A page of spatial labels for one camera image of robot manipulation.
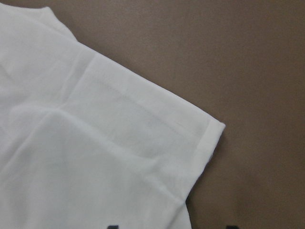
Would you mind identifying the white long-sleeve printed shirt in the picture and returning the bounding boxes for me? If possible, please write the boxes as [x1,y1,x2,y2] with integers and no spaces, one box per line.
[0,4,225,229]

